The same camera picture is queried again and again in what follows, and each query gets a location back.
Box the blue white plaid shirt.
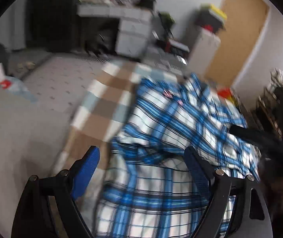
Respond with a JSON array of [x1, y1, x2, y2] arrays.
[[95, 74, 258, 237]]

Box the shoe rack with shoes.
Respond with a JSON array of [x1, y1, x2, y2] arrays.
[[252, 68, 283, 138]]

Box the orange plastic bag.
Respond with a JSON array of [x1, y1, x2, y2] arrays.
[[217, 88, 237, 105]]

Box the checkered brown blue bedsheet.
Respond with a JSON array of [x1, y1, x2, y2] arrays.
[[53, 61, 183, 174]]

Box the beige slippers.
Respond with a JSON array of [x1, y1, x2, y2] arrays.
[[16, 61, 36, 72]]

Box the clear plastic bag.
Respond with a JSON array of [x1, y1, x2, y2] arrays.
[[0, 63, 37, 103]]

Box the white upright suitcase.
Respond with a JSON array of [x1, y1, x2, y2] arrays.
[[185, 26, 221, 76]]

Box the wooden door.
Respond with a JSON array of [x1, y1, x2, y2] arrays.
[[204, 0, 269, 86]]

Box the yellow lid shoebox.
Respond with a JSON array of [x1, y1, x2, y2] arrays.
[[200, 3, 227, 21]]

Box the black box on suitcase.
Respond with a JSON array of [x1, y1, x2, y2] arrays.
[[158, 39, 190, 56]]

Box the black red shoebox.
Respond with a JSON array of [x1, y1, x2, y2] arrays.
[[195, 12, 224, 34]]

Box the silver flat suitcase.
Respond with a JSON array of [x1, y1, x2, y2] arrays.
[[141, 46, 187, 75]]

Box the white drawer desk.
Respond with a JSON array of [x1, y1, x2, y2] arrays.
[[77, 4, 153, 59]]

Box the dark flower bouquet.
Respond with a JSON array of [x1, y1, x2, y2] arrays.
[[158, 12, 175, 39]]

